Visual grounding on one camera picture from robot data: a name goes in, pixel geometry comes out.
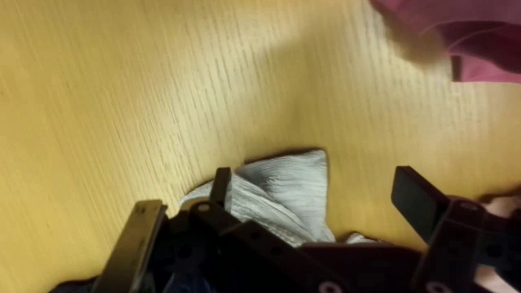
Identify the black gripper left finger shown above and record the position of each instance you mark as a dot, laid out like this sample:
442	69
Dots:
247	258

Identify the pink shirt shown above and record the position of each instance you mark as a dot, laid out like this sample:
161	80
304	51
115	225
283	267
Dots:
483	36

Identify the grey white cloth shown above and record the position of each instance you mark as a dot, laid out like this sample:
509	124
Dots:
286	194

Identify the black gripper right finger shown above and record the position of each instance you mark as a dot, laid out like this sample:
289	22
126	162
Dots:
462	236

